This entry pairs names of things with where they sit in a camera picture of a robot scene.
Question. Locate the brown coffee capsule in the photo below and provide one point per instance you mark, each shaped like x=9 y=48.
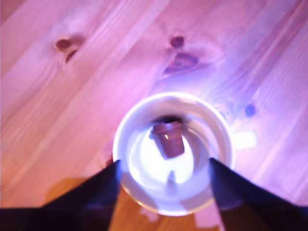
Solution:
x=172 y=144

